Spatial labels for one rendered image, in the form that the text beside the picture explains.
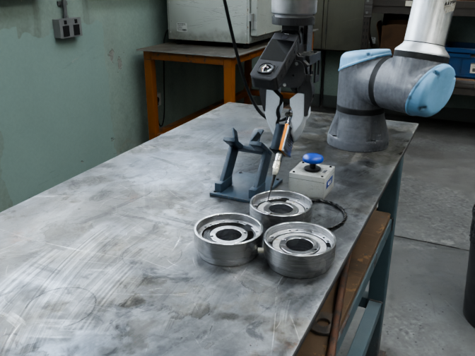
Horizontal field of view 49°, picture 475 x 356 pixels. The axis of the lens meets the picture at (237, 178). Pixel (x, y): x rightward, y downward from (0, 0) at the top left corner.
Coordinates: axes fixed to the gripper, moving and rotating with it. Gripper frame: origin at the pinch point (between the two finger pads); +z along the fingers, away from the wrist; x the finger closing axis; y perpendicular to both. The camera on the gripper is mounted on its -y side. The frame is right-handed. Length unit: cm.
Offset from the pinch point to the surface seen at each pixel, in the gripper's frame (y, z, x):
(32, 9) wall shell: 95, -10, 160
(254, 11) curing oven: 191, -5, 94
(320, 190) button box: 4.2, 11.2, -6.0
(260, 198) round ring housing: -6.7, 10.0, 1.5
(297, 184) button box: 4.1, 10.8, -1.4
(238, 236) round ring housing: -18.7, 11.5, -0.2
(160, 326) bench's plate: -40.4, 13.2, -0.4
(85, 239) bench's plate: -27.4, 13.3, 23.1
